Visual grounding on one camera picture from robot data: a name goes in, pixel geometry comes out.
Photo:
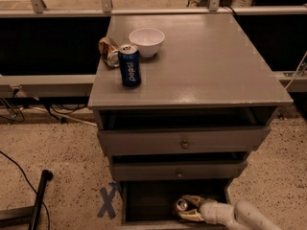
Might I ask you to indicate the blue tape X mark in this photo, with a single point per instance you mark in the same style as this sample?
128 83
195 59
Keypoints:
107 207

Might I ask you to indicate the white bowl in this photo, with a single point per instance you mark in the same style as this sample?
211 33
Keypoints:
148 41

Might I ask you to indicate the metal railing frame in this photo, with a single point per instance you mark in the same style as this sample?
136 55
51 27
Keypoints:
96 8

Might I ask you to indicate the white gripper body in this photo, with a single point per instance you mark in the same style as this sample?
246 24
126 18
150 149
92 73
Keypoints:
210 210

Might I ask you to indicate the black metal leg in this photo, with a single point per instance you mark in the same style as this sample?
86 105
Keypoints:
30 214

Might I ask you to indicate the red coke can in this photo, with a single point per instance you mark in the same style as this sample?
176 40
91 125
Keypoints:
181 205

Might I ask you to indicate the grey top drawer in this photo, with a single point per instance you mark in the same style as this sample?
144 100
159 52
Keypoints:
176 131

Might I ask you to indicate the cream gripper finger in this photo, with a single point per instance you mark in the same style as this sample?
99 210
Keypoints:
194 199
193 215

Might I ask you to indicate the grey middle drawer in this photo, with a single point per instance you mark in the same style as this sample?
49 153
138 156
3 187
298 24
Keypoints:
177 166

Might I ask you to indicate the grey drawer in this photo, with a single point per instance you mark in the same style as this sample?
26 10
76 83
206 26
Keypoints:
177 166
150 205
176 131

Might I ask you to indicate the brown can lying down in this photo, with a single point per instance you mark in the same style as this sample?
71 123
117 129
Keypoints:
109 51

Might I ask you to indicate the blue pepsi can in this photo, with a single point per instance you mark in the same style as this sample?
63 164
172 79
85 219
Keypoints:
129 58

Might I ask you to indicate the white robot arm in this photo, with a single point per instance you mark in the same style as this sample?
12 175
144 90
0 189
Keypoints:
241 216

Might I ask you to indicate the grey bottom drawer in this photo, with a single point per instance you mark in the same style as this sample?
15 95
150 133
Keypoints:
150 205

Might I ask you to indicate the grey drawer cabinet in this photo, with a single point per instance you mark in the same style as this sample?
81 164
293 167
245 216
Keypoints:
108 92

